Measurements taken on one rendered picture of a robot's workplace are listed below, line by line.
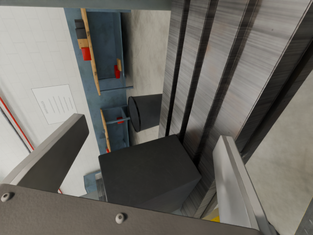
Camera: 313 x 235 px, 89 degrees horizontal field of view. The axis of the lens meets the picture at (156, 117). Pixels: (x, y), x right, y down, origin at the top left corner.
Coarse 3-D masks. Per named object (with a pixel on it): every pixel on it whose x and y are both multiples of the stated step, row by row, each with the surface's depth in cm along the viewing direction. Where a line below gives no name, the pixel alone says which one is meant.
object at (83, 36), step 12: (84, 12) 283; (84, 24) 321; (120, 24) 321; (84, 36) 330; (120, 36) 338; (84, 48) 337; (120, 48) 361; (84, 60) 352; (120, 60) 382; (96, 72) 354; (120, 72) 416; (96, 84) 381; (108, 108) 506; (120, 120) 467; (108, 144) 502
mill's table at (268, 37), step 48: (192, 0) 25; (240, 0) 18; (288, 0) 14; (192, 48) 27; (240, 48) 21; (288, 48) 15; (192, 96) 32; (240, 96) 20; (288, 96) 21; (192, 144) 34; (240, 144) 24; (192, 192) 38
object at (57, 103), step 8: (40, 88) 402; (48, 88) 410; (56, 88) 418; (64, 88) 426; (40, 96) 413; (48, 96) 421; (56, 96) 430; (64, 96) 438; (72, 96) 447; (40, 104) 426; (48, 104) 435; (56, 104) 443; (64, 104) 453; (72, 104) 462; (48, 112) 448; (56, 112) 457; (64, 112) 467; (72, 112) 477; (48, 120) 462; (56, 120) 471; (64, 120) 482
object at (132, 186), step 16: (144, 144) 36; (160, 144) 37; (176, 144) 37; (112, 160) 33; (128, 160) 33; (144, 160) 34; (160, 160) 34; (176, 160) 34; (96, 176) 33; (112, 176) 30; (128, 176) 31; (144, 176) 31; (160, 176) 32; (176, 176) 32; (192, 176) 32; (112, 192) 28; (128, 192) 29; (144, 192) 29; (160, 192) 29; (176, 192) 32; (144, 208) 31; (160, 208) 37; (176, 208) 46
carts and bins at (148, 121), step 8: (136, 96) 201; (144, 96) 200; (152, 96) 202; (160, 96) 204; (128, 104) 221; (136, 104) 185; (144, 104) 189; (152, 104) 193; (160, 104) 196; (136, 112) 229; (144, 112) 187; (152, 112) 191; (160, 112) 196; (136, 120) 227; (144, 120) 188; (152, 120) 194; (136, 128) 218; (144, 128) 198
